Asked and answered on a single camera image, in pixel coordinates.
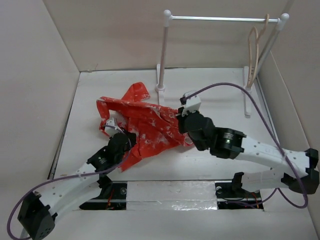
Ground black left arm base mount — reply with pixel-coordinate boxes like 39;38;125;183
79;175;128;211

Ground orange white-speckled trousers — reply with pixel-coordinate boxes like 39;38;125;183
96;82;194;172

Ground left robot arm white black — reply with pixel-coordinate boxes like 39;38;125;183
17;130;137;240

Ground silver foil tape strip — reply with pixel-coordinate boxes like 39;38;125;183
126;180;218;211

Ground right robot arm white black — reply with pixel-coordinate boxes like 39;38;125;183
176;107;320;197

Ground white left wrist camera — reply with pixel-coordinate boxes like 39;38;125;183
102;117;123;137

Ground white clothes rack with metal bar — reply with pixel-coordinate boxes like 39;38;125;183
155;9;290;106

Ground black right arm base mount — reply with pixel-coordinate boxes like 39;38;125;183
214;172;264;210

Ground wooden clothes hanger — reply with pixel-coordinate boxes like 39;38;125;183
246;13;270;89

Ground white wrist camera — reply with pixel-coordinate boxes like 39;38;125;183
102;117;123;137
180;90;201;117

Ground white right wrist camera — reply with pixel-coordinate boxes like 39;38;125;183
180;90;201;117

